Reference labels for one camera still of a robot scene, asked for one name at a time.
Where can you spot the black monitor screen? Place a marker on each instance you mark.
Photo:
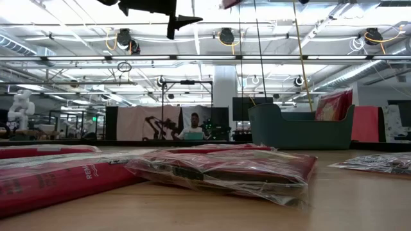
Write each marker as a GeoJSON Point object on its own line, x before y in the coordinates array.
{"type": "Point", "coordinates": [244, 107]}

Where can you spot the teal plastic basket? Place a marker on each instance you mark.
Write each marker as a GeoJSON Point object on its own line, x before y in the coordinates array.
{"type": "Point", "coordinates": [289, 134]}

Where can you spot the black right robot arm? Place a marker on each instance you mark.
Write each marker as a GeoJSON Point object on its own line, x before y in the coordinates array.
{"type": "Point", "coordinates": [303, 1]}

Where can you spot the long light strip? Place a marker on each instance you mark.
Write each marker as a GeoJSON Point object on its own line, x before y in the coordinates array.
{"type": "Point", "coordinates": [337, 57]}

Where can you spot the black lab robot arm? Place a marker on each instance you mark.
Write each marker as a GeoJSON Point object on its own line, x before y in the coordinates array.
{"type": "Point", "coordinates": [157, 123]}
{"type": "Point", "coordinates": [218, 130]}

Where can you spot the silver ventilation duct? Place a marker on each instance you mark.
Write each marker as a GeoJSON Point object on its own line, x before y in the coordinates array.
{"type": "Point", "coordinates": [19, 46]}
{"type": "Point", "coordinates": [353, 75]}

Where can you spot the black metal gantry frame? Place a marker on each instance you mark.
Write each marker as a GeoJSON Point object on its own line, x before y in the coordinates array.
{"type": "Point", "coordinates": [187, 82]}

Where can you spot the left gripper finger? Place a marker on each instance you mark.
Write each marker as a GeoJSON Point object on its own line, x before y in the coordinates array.
{"type": "Point", "coordinates": [187, 20]}

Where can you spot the red cloth panel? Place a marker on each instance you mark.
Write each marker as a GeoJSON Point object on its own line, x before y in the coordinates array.
{"type": "Point", "coordinates": [366, 123]}

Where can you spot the patterned white cloth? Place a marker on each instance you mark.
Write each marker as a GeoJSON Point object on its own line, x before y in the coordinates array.
{"type": "Point", "coordinates": [391, 123]}

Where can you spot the tall black panel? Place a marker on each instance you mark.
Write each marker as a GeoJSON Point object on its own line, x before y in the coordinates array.
{"type": "Point", "coordinates": [111, 123]}

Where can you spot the teal laptop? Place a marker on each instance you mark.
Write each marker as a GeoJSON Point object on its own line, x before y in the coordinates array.
{"type": "Point", "coordinates": [193, 136]}

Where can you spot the beige backdrop curtain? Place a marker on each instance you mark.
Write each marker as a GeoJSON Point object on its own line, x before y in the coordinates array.
{"type": "Point", "coordinates": [131, 123]}

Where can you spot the person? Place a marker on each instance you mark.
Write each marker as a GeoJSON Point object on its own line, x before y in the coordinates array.
{"type": "Point", "coordinates": [194, 123]}

